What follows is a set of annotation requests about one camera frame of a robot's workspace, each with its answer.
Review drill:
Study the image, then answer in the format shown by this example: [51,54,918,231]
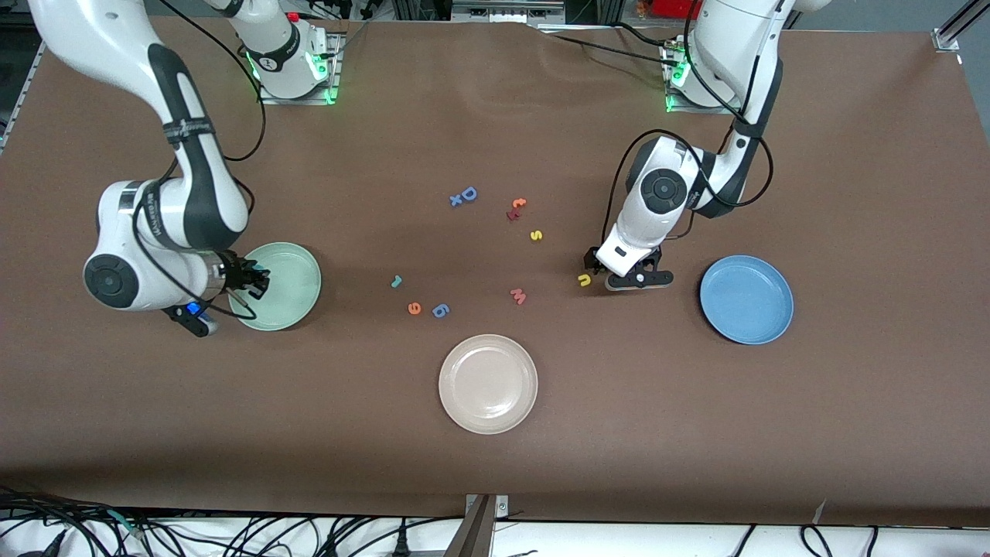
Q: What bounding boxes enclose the grey power strip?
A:
[451,0,567,24]

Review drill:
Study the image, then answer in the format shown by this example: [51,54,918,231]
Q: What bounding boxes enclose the brown table cover sheet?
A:
[0,15,990,528]

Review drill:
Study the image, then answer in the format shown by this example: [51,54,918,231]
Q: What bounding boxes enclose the aluminium profile beam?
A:
[445,495,497,557]

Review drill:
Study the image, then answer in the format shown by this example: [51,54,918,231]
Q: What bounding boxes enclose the aluminium side rail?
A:
[0,43,46,152]

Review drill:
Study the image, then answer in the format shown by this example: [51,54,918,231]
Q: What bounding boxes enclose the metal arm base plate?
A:
[665,43,739,115]
[258,32,343,105]

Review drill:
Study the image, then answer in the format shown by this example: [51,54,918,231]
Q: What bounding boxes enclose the light green plate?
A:
[228,242,323,332]

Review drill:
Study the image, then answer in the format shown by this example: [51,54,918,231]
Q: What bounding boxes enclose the teal-tipped cable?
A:
[104,507,148,540]

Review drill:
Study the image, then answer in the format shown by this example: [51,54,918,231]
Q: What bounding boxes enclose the black arm-mounted cable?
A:
[602,15,774,247]
[131,12,268,320]

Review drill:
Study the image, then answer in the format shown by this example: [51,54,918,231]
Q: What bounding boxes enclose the small metal bracket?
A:
[464,495,510,519]

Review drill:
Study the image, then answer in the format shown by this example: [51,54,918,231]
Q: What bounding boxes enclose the black cable over table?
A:
[541,22,674,64]

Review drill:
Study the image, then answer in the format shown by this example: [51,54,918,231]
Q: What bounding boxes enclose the beige white plate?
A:
[438,333,539,436]

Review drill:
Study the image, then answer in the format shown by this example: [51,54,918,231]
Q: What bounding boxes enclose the aluminium corner profile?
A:
[932,0,990,53]

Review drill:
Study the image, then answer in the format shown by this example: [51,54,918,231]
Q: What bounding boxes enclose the blue plate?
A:
[699,255,795,346]

